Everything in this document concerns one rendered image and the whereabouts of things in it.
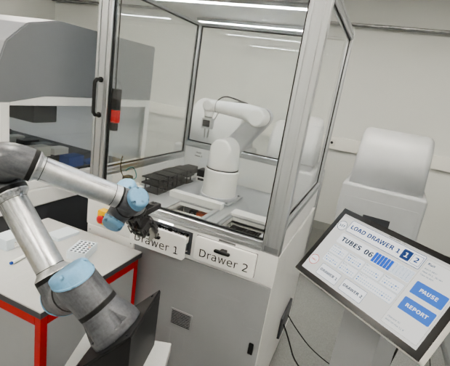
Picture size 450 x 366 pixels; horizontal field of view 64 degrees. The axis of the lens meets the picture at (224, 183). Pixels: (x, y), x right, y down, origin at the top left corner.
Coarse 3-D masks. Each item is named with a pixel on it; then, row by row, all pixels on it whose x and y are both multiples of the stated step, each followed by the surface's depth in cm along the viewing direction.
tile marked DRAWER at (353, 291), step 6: (342, 282) 124; (348, 282) 122; (342, 288) 122; (348, 288) 121; (354, 288) 120; (360, 288) 119; (348, 294) 120; (354, 294) 119; (360, 294) 117; (366, 294) 116; (354, 300) 117; (360, 300) 116
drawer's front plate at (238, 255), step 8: (200, 240) 161; (208, 240) 159; (200, 248) 161; (208, 248) 160; (216, 248) 158; (224, 248) 157; (232, 248) 155; (200, 256) 162; (208, 256) 161; (216, 256) 159; (224, 256) 157; (232, 256) 156; (240, 256) 154; (248, 256) 153; (256, 256) 151; (216, 264) 160; (224, 264) 158; (232, 264) 157; (240, 264) 155; (248, 264) 153; (240, 272) 156; (248, 272) 154
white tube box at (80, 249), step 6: (84, 240) 169; (72, 246) 162; (78, 246) 163; (84, 246) 164; (96, 246) 168; (72, 252) 157; (78, 252) 159; (84, 252) 159; (90, 252) 163; (66, 258) 158; (72, 258) 158; (78, 258) 158
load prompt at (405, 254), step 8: (352, 224) 136; (360, 224) 134; (352, 232) 134; (360, 232) 132; (368, 232) 130; (376, 232) 128; (368, 240) 128; (376, 240) 126; (384, 240) 124; (392, 240) 123; (384, 248) 123; (392, 248) 121; (400, 248) 119; (408, 248) 118; (400, 256) 118; (408, 256) 116; (416, 256) 115; (424, 256) 113; (408, 264) 114; (416, 264) 113
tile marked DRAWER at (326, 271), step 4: (324, 264) 132; (320, 268) 132; (324, 268) 131; (328, 268) 130; (316, 272) 132; (320, 272) 131; (324, 272) 130; (328, 272) 129; (332, 272) 128; (336, 272) 127; (324, 276) 129; (328, 276) 128; (332, 276) 127; (336, 276) 127; (340, 276) 126; (328, 280) 127; (332, 280) 126; (336, 280) 125; (332, 284) 125
